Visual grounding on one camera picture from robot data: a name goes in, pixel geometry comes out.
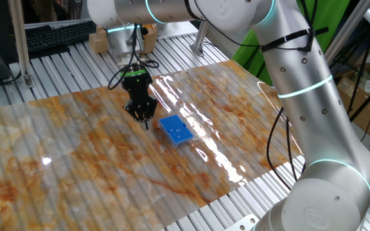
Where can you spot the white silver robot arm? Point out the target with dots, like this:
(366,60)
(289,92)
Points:
(300,96)

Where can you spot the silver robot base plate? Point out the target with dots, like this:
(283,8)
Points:
(243,224)

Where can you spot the open cardboard floor box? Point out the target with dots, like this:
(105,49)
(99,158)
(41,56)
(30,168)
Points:
(365,109)

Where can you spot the wooden block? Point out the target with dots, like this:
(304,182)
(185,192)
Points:
(96,43)

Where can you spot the black keyboard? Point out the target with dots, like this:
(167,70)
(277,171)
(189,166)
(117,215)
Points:
(59,35)

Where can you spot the green cloth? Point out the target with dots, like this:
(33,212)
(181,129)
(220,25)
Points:
(249,54)

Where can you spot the black tripod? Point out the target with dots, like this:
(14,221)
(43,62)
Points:
(360,80)

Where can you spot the clear plastic holder lid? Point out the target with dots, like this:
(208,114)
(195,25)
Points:
(201,126)

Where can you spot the taped cardboard box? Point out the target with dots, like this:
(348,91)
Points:
(150,38)

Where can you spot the slanted aluminium frame post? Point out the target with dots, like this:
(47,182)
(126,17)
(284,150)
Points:
(348,29)

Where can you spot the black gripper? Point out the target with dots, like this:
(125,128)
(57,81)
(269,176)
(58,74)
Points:
(137,90)

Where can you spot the orange marble pattern mat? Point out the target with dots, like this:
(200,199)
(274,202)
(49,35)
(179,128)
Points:
(75,144)

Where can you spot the blue pipette tip holder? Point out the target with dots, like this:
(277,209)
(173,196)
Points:
(175,128)

